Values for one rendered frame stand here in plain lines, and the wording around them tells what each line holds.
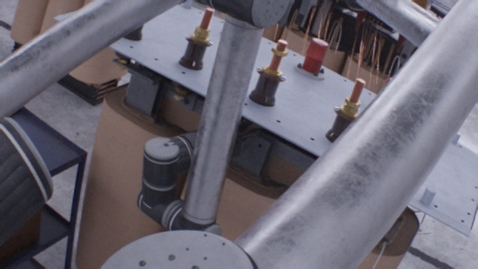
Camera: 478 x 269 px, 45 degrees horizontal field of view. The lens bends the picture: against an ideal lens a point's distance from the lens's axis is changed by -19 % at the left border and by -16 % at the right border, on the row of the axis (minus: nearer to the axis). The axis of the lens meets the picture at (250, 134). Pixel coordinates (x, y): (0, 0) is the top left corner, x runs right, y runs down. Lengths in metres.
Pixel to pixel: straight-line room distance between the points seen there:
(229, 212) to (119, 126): 0.51
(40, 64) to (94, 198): 1.26
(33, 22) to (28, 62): 3.69
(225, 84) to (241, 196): 0.62
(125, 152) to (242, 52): 0.89
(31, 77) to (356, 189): 0.88
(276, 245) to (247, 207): 1.53
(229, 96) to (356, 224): 1.01
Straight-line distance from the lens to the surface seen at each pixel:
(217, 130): 1.75
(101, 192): 2.59
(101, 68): 4.69
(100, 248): 2.73
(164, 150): 1.92
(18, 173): 1.15
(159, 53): 2.24
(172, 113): 2.43
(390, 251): 2.22
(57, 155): 2.44
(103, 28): 1.54
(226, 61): 1.68
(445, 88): 0.91
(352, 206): 0.75
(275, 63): 2.07
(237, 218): 2.27
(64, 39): 1.49
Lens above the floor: 2.13
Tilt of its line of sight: 24 degrees down
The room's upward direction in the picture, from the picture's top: 20 degrees clockwise
